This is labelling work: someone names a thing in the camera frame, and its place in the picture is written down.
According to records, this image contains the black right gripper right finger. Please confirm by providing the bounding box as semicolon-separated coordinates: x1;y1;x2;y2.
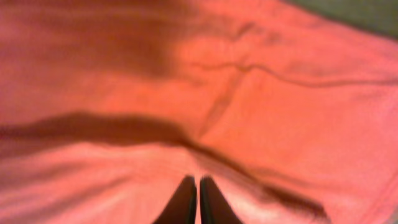
200;176;243;224

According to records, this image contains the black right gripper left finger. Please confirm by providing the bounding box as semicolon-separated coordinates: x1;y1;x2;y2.
154;175;197;224

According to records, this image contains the red FRAM t-shirt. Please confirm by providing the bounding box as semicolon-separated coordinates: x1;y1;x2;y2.
1;1;397;223

